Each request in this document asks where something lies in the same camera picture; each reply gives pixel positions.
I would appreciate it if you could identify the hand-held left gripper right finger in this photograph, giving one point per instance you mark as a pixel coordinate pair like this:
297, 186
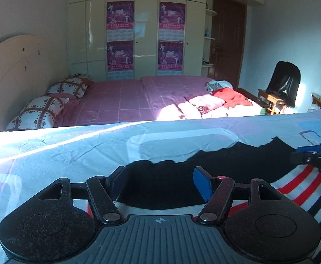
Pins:
203, 183

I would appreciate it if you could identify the heart patterned pillow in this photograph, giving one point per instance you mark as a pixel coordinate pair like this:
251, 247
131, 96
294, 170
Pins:
39, 112
69, 86

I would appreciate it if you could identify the pink white garment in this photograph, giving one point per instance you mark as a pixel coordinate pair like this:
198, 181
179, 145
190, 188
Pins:
196, 106

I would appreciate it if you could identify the striped cat print sweater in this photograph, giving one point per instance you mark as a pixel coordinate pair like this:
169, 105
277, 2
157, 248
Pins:
163, 181

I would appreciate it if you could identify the black backed wooden chair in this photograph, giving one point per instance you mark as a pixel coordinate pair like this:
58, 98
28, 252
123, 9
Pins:
285, 82

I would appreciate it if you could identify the blue bottle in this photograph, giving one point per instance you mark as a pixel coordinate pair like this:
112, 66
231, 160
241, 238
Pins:
207, 32

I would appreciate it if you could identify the cream rounded headboard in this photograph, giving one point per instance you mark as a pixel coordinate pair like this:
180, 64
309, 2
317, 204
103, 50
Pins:
14, 79

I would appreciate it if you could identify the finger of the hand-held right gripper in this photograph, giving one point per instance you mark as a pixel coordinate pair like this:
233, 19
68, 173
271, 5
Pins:
310, 148
303, 158

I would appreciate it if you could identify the purple wall poster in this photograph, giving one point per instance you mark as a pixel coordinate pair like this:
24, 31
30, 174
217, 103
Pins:
120, 15
170, 55
120, 56
172, 15

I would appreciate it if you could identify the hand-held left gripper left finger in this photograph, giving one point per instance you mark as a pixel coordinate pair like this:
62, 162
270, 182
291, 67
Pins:
115, 183

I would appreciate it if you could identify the pink checked bedsheet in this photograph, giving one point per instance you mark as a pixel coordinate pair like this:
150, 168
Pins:
116, 101

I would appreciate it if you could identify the light blue patterned blanket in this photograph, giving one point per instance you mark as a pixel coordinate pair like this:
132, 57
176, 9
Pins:
66, 148

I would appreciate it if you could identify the white grey garment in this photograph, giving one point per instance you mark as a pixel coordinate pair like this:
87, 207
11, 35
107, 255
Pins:
218, 84

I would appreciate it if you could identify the cream glossy wardrobe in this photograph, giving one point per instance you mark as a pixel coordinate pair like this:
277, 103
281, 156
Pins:
146, 27

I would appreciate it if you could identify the brown wooden door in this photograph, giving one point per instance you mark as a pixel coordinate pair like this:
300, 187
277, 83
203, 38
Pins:
228, 41

